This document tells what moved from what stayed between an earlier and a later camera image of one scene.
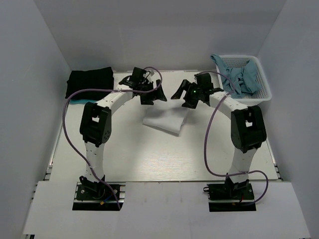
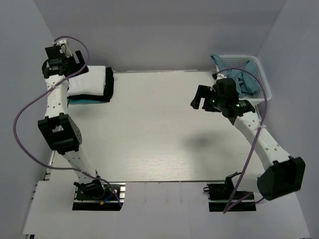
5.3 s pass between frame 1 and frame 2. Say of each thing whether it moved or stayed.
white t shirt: moved
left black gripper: moved
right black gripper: moved
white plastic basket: stayed
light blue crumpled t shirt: stayed
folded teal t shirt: stayed
